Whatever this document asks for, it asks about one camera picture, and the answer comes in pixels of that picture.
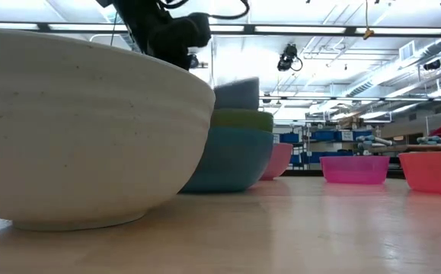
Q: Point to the large green bowl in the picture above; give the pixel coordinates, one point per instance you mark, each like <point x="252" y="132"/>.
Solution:
<point x="243" y="120"/>

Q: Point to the white bowl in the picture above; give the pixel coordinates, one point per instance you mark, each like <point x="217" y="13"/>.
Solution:
<point x="83" y="133"/>

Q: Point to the pink bowl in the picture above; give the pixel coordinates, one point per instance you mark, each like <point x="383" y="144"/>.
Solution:
<point x="279" y="160"/>

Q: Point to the small red-orange translucent bowl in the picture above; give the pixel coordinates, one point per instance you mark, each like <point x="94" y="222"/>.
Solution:
<point x="433" y="173"/>

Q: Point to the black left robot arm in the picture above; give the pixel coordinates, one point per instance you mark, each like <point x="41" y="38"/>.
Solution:
<point x="136" y="23"/>

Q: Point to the shelf with blue bins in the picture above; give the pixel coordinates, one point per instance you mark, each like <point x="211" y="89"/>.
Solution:
<point x="324" y="146"/>

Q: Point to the large light blue bowl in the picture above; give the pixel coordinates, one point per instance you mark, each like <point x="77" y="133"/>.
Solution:
<point x="231" y="160"/>

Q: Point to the small magenta translucent bowl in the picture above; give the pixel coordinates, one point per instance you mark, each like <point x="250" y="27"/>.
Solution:
<point x="353" y="169"/>

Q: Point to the ceiling air vent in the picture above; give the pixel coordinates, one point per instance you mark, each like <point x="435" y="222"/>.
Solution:
<point x="406" y="51"/>

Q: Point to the wooden workbench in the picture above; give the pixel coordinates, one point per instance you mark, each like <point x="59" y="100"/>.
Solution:
<point x="414" y="147"/>

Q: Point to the black aluminium frame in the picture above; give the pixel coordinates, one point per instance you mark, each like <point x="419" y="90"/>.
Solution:
<point x="248" y="29"/>

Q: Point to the black overhead camera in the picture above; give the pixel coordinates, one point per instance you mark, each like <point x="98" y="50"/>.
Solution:
<point x="288" y="57"/>

